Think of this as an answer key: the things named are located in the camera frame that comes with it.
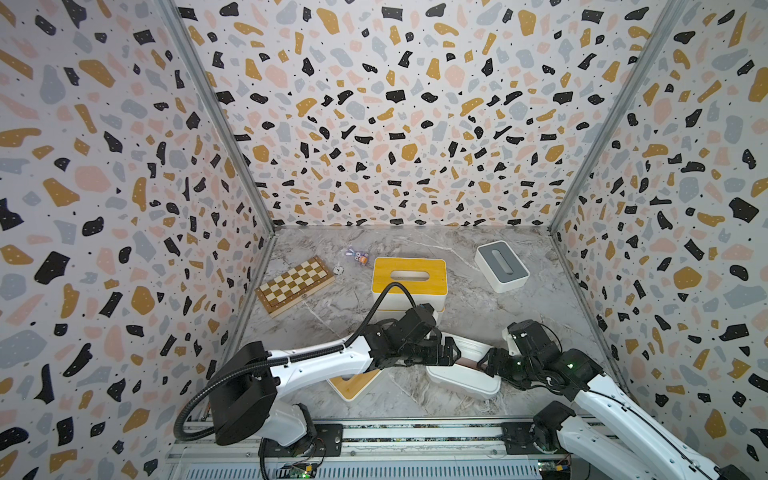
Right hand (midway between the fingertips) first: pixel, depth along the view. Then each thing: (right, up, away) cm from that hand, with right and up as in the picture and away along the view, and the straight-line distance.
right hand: (484, 369), depth 77 cm
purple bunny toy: (-36, +28, +31) cm, 56 cm away
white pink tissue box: (-5, -1, -2) cm, 6 cm away
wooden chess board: (-60, +18, +23) cm, 67 cm away
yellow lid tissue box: (-15, +23, +6) cm, 28 cm away
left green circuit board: (-46, -21, -7) cm, 51 cm away
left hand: (-8, +4, -3) cm, 10 cm away
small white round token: (-45, +24, +32) cm, 60 cm away
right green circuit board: (+15, -21, -6) cm, 26 cm away
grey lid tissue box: (+14, +25, +29) cm, 41 cm away
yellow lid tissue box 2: (-35, -5, -1) cm, 35 cm away
